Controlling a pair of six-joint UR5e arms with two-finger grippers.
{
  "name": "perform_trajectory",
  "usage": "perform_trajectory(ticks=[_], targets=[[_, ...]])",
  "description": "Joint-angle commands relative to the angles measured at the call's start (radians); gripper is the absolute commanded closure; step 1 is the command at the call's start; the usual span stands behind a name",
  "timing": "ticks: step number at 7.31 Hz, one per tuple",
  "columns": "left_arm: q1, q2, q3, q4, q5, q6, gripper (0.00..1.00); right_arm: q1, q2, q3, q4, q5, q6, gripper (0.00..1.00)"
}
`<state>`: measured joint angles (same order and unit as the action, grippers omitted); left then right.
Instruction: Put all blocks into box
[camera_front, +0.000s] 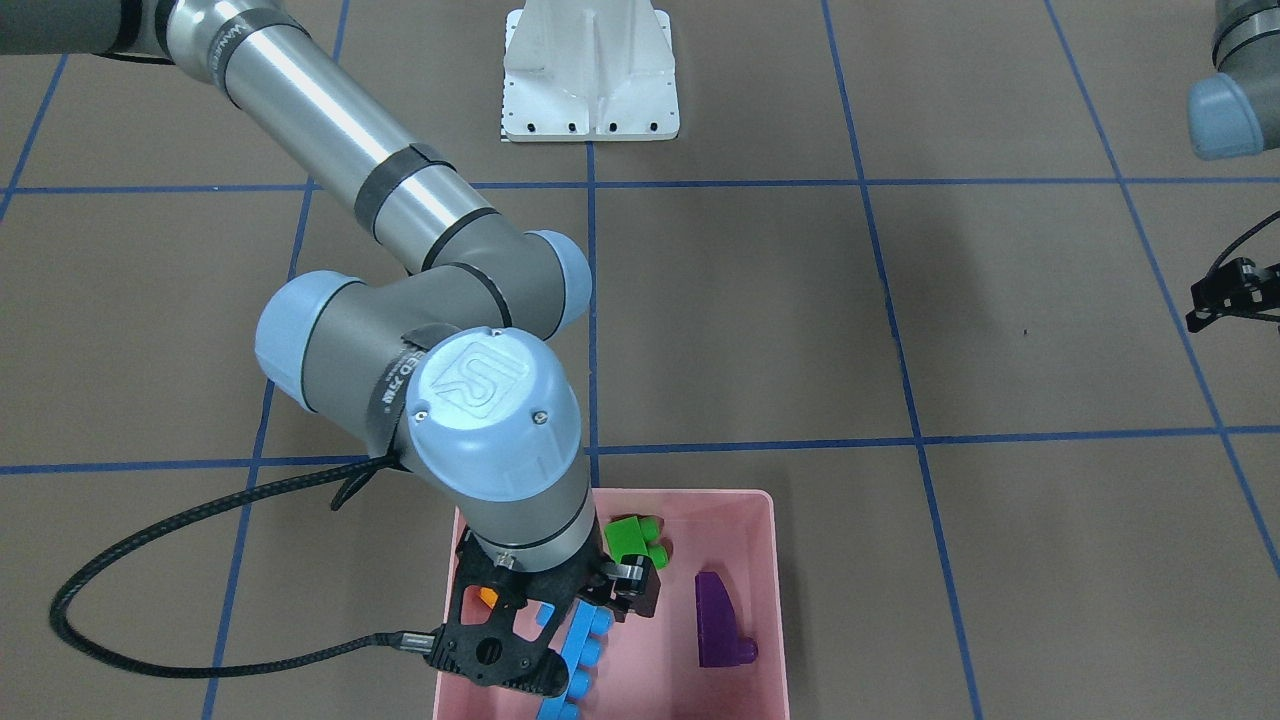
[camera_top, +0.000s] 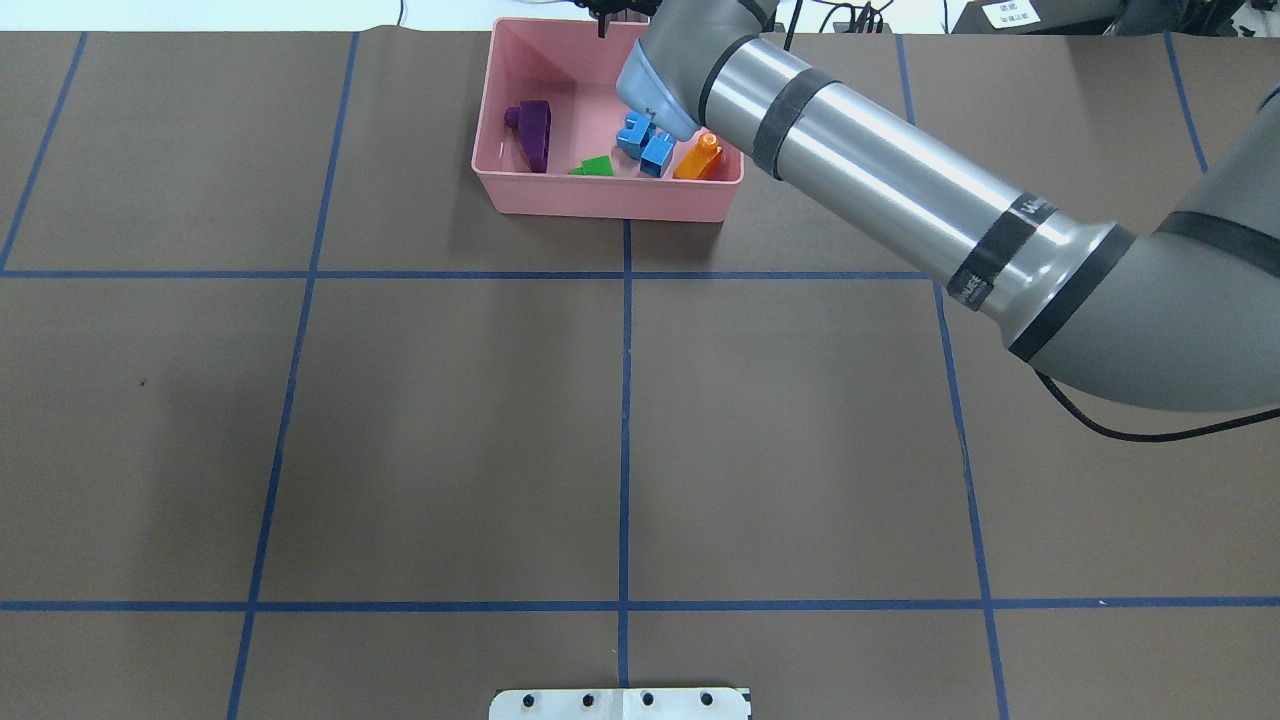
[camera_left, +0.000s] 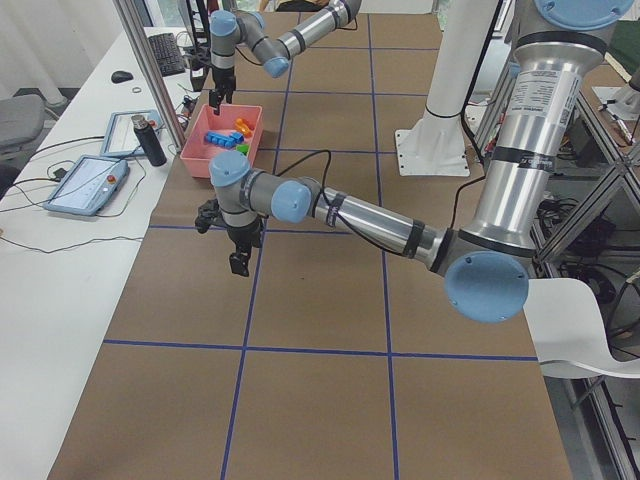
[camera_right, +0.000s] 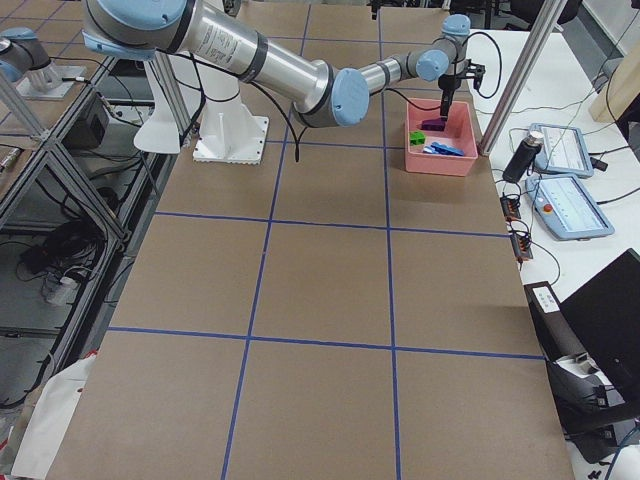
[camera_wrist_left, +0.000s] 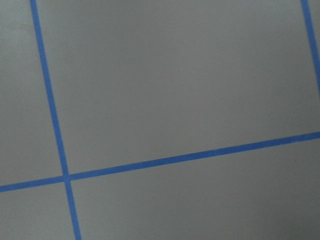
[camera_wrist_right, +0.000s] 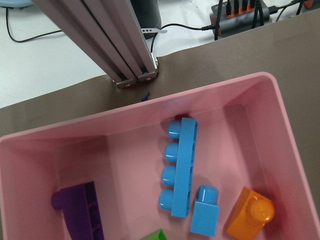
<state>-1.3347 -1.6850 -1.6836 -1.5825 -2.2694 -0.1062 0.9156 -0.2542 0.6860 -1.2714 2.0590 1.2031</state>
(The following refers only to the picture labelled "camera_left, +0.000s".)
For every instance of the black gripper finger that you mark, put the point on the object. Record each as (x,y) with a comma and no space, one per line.
(215,99)
(239,263)

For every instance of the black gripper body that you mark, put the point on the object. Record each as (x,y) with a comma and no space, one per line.
(244,237)
(223,79)

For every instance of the orange toy block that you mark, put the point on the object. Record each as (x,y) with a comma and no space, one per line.
(243,127)

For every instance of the long blue toy block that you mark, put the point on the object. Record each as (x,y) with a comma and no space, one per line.
(224,141)

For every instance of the green toy block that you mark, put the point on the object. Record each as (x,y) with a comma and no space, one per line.
(243,149)

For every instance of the small blue toy block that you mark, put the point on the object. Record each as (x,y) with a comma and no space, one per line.
(237,137)

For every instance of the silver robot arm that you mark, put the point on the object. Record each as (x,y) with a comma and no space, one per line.
(228,29)
(484,264)

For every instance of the pink plastic box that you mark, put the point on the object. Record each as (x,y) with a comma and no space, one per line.
(234,128)

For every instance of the black keyboard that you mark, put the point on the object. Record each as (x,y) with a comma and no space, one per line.
(167,54)

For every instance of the black water bottle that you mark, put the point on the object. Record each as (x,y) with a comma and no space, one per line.
(148,140)

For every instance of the black computer mouse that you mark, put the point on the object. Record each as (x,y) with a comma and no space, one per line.
(121,76)

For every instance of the far teach pendant tablet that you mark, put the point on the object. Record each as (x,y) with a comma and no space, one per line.
(120,138)

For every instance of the teach pendant tablet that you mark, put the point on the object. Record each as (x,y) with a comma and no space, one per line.
(88,186)
(120,138)

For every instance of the near teach pendant tablet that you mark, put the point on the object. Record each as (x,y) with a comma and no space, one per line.
(88,186)

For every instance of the brown paper table mat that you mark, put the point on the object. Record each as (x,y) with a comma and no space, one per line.
(332,359)

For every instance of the aluminium frame post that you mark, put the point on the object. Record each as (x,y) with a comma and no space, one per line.
(135,32)

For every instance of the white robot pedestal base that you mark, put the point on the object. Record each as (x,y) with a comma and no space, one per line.
(435,145)

